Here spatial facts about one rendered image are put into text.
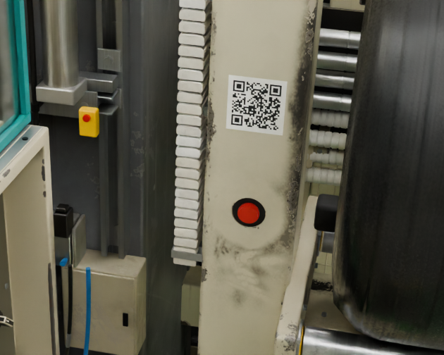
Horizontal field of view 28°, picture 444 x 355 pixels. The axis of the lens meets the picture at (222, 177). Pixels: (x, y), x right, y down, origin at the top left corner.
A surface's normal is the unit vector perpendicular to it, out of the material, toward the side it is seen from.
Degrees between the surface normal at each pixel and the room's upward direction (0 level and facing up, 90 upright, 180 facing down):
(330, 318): 0
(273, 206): 90
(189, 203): 90
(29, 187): 90
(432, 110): 60
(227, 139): 90
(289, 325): 0
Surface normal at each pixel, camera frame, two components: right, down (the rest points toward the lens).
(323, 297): 0.04, -0.88
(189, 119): -0.20, 0.45
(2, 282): 0.98, 0.13
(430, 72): -0.13, -0.18
